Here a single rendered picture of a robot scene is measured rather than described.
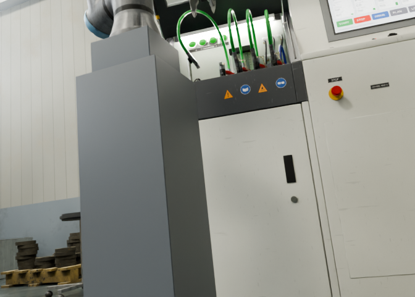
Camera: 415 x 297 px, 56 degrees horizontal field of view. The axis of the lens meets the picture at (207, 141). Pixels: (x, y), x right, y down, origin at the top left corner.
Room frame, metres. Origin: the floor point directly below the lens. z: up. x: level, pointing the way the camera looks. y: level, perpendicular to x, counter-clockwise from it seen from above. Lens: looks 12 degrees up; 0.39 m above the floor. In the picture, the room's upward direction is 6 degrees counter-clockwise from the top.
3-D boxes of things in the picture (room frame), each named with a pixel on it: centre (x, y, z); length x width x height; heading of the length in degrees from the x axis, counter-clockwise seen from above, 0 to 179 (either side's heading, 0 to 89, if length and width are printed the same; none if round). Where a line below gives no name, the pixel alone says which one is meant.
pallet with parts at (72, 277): (4.16, 1.46, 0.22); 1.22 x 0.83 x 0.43; 159
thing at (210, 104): (1.48, -0.05, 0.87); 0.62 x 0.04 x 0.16; 77
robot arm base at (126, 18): (1.03, 0.17, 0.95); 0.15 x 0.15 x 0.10
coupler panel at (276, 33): (1.92, -0.40, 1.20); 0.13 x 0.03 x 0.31; 77
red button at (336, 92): (1.34, -0.48, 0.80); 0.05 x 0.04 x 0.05; 77
